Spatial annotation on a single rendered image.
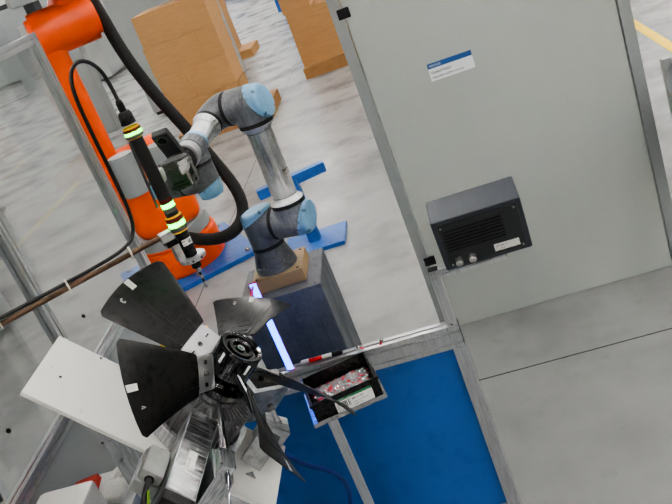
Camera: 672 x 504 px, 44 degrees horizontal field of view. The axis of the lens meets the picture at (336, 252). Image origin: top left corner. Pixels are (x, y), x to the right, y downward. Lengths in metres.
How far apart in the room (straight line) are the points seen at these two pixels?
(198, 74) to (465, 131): 6.63
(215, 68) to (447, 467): 7.75
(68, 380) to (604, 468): 1.93
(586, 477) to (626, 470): 0.14
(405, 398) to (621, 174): 1.78
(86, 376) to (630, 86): 2.67
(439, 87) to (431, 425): 1.63
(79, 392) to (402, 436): 1.12
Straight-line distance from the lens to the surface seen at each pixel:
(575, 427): 3.42
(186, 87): 10.19
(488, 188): 2.40
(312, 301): 2.83
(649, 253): 4.24
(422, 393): 2.71
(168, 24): 10.12
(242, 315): 2.34
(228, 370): 2.08
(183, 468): 1.97
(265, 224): 2.81
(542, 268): 4.15
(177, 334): 2.16
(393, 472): 2.90
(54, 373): 2.21
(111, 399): 2.21
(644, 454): 3.25
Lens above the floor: 2.15
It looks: 23 degrees down
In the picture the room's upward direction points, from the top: 22 degrees counter-clockwise
